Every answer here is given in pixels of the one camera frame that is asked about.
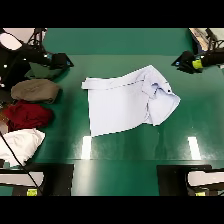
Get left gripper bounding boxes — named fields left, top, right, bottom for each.
left=49, top=52, right=75, bottom=70

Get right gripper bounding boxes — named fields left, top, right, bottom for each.
left=171, top=50, right=202, bottom=75

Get olive brown garment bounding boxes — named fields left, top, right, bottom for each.
left=10, top=78, right=63, bottom=105

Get red garment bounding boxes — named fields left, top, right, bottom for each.
left=2, top=100, right=55, bottom=132

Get pale lilac shirt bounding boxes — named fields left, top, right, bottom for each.
left=81, top=64, right=182, bottom=138

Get white garment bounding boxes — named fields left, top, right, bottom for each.
left=0, top=127, right=46, bottom=168

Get black cable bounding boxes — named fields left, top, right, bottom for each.
left=0, top=131, right=44, bottom=197

